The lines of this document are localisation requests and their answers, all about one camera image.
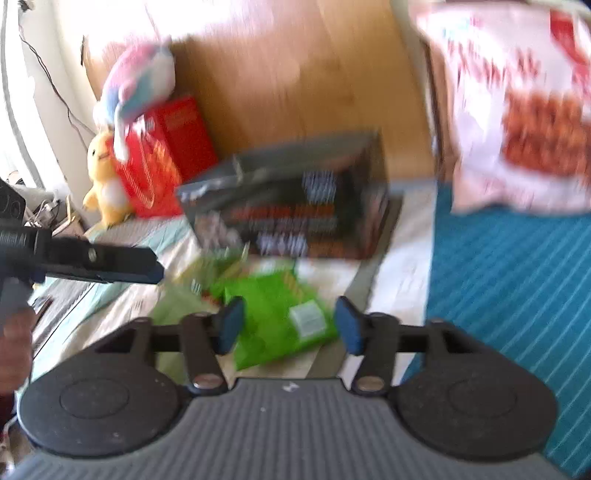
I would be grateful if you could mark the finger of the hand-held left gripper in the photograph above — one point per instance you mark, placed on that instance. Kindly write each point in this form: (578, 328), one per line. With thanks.
(106, 263)

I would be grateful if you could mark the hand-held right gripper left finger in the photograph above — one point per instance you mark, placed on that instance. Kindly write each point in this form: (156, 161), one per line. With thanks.
(229, 325)

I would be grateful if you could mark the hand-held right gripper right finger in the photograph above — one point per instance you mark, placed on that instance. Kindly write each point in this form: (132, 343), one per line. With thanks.
(349, 325)

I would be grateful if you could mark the bright green snack packet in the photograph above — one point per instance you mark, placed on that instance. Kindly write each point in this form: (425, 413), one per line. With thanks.
(272, 309)

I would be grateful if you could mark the dark cardboard snack box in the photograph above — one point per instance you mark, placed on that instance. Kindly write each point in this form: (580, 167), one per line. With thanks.
(286, 217)

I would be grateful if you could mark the person's left hand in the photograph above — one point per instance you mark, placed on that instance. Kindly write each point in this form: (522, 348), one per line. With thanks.
(14, 350)

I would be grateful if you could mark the pale green bed sheet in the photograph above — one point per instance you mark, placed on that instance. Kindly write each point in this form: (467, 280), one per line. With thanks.
(152, 235)

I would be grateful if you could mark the pale green snack packet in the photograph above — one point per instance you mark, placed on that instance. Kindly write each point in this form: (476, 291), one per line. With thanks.
(184, 295)

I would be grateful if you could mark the yellow plush toy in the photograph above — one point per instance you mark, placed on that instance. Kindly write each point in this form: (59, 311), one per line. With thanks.
(108, 184)

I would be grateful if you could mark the white printed blanket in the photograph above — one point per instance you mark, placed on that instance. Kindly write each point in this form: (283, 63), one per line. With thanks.
(406, 249)

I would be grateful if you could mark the red cardboard box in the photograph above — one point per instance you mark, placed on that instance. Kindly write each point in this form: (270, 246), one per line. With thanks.
(171, 152)

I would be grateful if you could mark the teal striped mat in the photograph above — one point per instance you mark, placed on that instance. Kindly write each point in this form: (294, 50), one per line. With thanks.
(508, 286)

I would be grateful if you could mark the pastel plush toy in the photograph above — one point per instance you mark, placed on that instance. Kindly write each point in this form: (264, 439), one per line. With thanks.
(138, 83)

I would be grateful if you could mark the wooden headboard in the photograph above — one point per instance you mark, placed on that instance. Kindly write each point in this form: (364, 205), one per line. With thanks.
(295, 78)

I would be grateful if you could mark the pink snack bag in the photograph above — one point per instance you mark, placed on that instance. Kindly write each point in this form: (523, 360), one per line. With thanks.
(517, 115)

